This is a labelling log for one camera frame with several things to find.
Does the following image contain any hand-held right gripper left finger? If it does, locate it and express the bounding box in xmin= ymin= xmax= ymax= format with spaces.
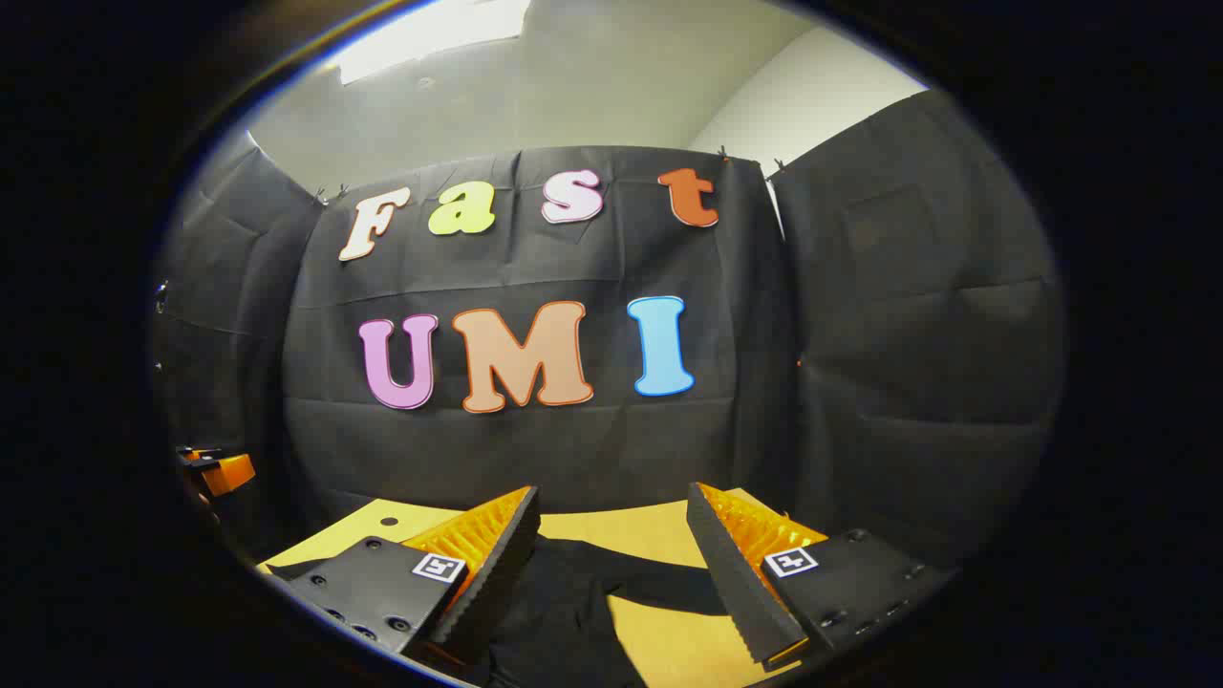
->
xmin=266 ymin=485 xmax=542 ymax=670

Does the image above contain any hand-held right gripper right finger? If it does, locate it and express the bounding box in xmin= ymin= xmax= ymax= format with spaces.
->
xmin=686 ymin=482 xmax=956 ymax=670

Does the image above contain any black buttoned garment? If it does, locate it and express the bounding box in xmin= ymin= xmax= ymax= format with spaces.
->
xmin=478 ymin=535 xmax=735 ymax=688

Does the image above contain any black backdrop cloth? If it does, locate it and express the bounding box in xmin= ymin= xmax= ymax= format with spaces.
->
xmin=153 ymin=88 xmax=1066 ymax=574

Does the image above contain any ceiling light panel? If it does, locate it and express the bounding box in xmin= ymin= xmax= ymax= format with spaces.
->
xmin=334 ymin=0 xmax=532 ymax=85

